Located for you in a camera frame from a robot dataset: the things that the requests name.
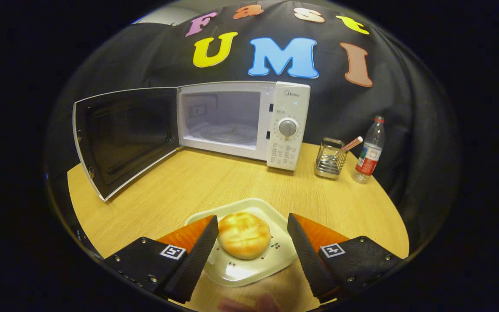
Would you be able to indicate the white microwave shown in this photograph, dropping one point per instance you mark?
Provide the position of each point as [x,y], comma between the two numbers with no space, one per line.
[288,99]

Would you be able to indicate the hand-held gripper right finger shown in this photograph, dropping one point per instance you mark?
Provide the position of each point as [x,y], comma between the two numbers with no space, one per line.
[308,260]

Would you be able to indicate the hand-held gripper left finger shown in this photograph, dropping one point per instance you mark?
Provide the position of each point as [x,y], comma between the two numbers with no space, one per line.
[197,260]

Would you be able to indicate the glass microwave turntable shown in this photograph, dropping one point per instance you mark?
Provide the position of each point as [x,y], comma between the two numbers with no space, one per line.
[228,134]

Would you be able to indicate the clear plastic water bottle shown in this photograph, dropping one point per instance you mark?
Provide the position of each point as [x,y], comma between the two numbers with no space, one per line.
[368,156]

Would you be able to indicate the cream square plate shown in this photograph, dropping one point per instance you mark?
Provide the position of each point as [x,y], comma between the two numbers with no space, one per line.
[249,271]

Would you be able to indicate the red striped straw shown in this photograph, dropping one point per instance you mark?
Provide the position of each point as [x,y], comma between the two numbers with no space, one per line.
[353,143]

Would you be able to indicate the round golden bread bun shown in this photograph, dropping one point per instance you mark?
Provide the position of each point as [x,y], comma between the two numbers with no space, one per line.
[243,236]

